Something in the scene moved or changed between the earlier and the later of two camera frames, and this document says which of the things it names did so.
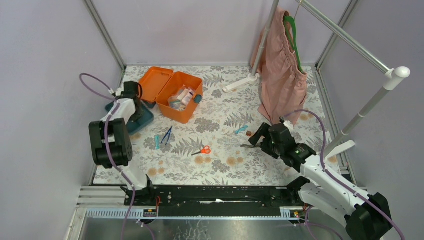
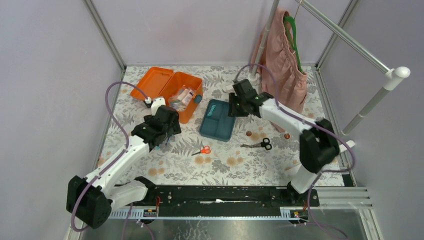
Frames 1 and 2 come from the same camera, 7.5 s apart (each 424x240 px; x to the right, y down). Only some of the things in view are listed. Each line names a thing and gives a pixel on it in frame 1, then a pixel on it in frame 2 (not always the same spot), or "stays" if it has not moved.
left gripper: [131, 88] -> [154, 133]
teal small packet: [242, 128] -> [212, 108]
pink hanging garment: [284, 84] stays
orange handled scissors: [206, 150] stays
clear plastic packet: [176, 104] stays
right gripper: [263, 131] -> [232, 111]
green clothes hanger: [294, 45] stays
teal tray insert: [146, 117] -> [216, 123]
